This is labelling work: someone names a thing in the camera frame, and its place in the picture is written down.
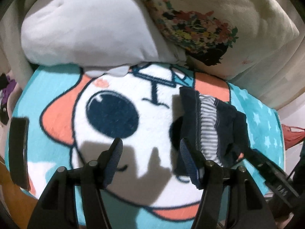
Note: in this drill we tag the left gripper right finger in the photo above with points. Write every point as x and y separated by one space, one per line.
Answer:
246 206

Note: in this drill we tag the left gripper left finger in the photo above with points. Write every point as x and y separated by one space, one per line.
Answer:
56 207

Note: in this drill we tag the striped navy patched pants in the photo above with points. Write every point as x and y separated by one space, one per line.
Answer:
215 128

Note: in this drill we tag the red cloth item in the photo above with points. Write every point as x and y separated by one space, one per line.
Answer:
292 135

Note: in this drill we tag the teal cartoon star blanket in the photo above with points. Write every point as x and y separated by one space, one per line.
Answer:
73 118

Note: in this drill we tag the purple clothes pile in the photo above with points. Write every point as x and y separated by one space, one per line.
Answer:
7 87

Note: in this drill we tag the cream floral butterfly pillow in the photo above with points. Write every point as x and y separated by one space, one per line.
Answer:
225 36

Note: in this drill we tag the white grey plush pillow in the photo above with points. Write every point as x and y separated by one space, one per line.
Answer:
101 36

